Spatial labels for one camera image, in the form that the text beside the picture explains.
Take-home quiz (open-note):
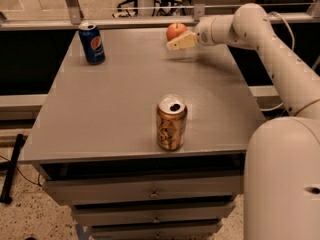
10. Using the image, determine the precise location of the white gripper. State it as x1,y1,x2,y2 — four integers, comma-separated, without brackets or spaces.
166,17,215,51

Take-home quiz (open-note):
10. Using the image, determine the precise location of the red apple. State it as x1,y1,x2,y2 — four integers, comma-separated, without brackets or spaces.
166,23,187,41

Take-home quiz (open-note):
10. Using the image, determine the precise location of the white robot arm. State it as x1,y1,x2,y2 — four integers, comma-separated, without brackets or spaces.
167,3,320,240

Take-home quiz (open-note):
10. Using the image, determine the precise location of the orange soda can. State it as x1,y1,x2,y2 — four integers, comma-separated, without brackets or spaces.
156,94,188,151

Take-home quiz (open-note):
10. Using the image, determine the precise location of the blue pepsi can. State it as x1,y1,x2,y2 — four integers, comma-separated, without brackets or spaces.
78,22,105,65

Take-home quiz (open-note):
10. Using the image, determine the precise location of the grey drawer cabinet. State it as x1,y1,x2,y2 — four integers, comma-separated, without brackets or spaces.
21,28,264,240

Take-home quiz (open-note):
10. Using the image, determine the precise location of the black bar on floor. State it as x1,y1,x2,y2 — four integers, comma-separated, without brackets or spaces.
0,134,25,204

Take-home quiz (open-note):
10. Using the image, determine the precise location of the metal railing frame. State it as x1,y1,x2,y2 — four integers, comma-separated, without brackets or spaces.
0,0,314,31

